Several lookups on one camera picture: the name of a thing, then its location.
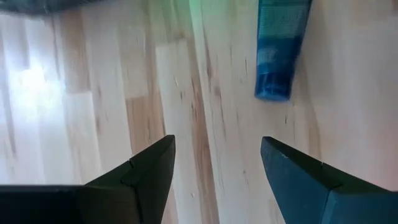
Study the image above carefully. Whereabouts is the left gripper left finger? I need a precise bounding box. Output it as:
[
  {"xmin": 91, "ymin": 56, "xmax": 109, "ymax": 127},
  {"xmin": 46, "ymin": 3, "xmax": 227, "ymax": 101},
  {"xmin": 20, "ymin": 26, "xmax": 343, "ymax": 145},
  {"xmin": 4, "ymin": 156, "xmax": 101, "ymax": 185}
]
[{"xmin": 83, "ymin": 134, "xmax": 177, "ymax": 224}]

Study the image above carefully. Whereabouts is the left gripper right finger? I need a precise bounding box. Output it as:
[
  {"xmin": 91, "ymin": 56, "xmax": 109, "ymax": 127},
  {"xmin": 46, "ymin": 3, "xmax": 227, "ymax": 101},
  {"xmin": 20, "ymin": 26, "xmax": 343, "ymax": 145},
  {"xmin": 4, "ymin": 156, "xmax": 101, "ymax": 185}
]
[{"xmin": 260, "ymin": 136, "xmax": 392, "ymax": 224}]

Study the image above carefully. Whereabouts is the dark blue lotion tube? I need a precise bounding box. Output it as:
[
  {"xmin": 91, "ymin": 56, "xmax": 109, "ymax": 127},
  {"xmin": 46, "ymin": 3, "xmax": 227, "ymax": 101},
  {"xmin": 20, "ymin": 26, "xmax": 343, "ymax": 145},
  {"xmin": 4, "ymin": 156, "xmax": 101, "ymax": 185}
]
[{"xmin": 254, "ymin": 0, "xmax": 313, "ymax": 102}]

